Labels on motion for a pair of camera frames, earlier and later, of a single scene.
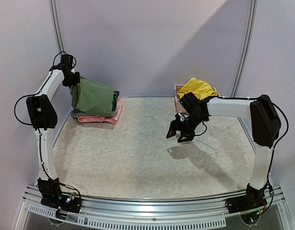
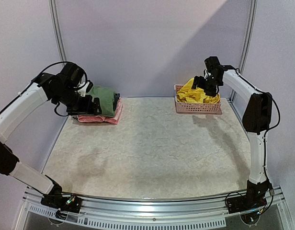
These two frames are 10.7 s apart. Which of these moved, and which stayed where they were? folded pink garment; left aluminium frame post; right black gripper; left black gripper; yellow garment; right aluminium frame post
Moved: right black gripper; left black gripper
Stayed: right aluminium frame post; folded pink garment; yellow garment; left aluminium frame post
